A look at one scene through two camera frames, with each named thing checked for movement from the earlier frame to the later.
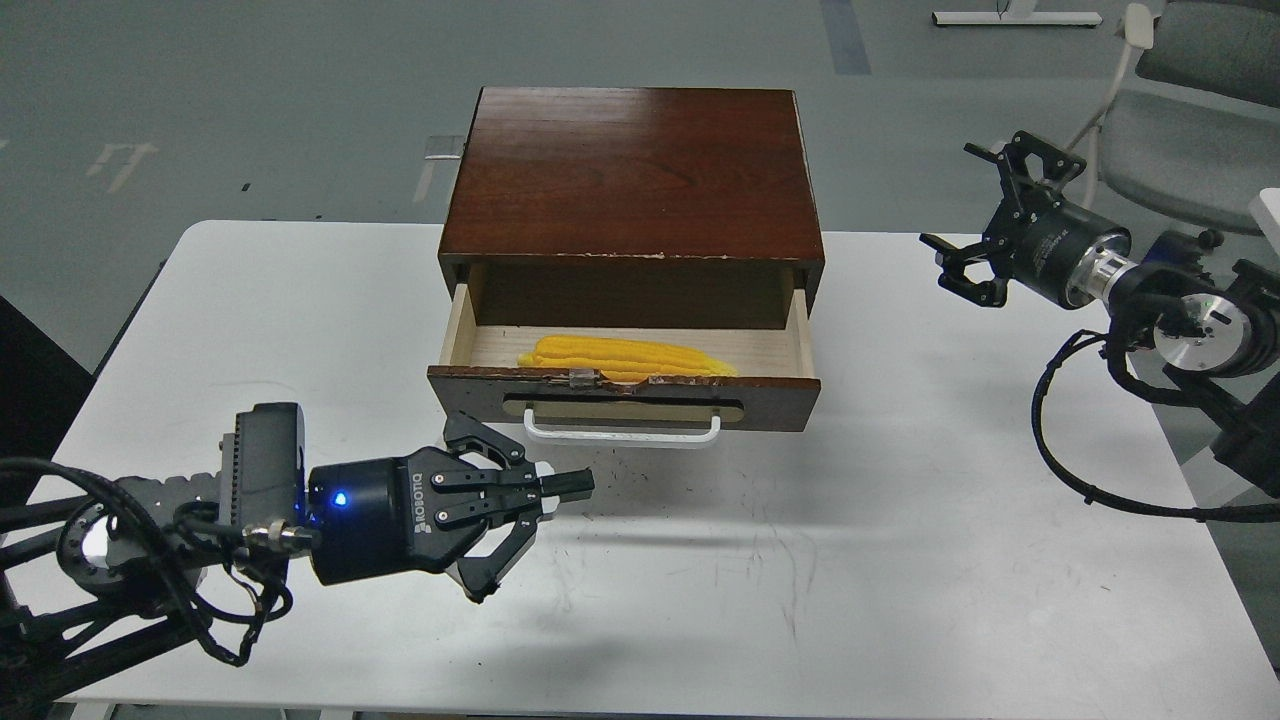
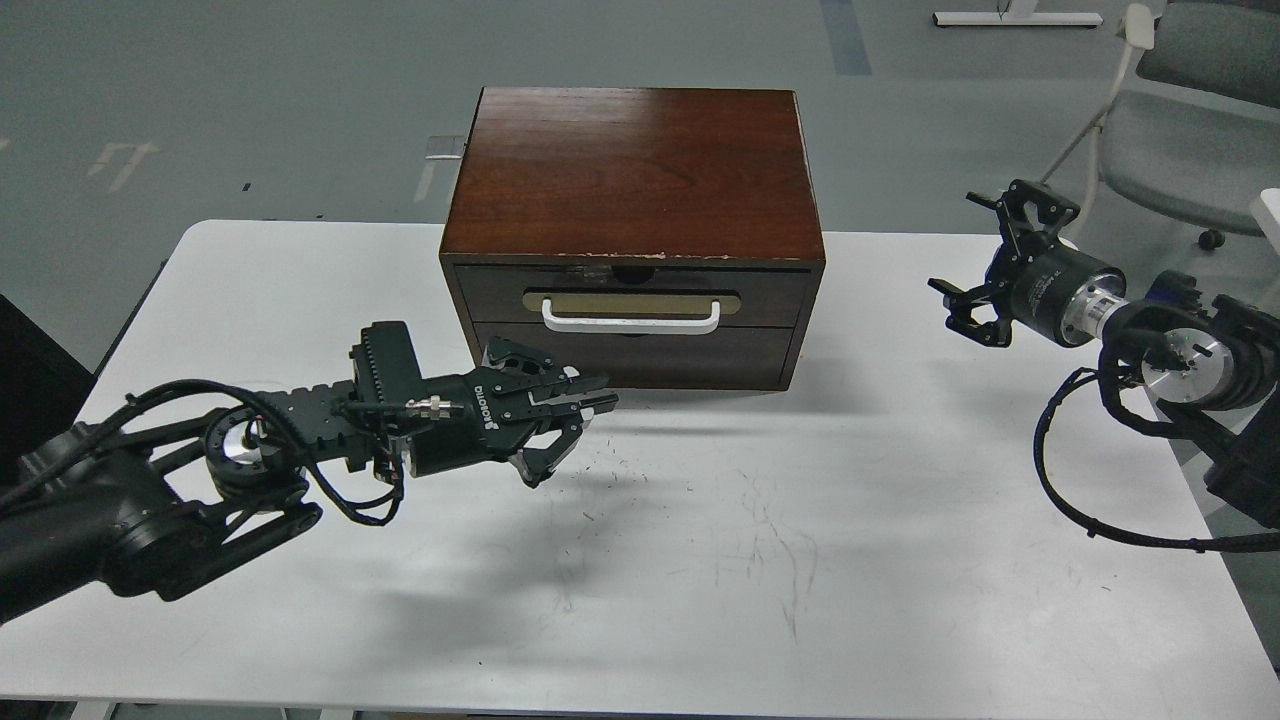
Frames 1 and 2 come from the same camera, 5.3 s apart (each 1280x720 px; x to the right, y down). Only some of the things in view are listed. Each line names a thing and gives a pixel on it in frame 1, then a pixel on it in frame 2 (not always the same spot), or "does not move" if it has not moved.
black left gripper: x=375 y=517 -> x=458 y=418
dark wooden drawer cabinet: x=632 y=208 does not move
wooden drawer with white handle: x=475 y=378 -> x=508 y=294
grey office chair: x=1191 y=129 does not move
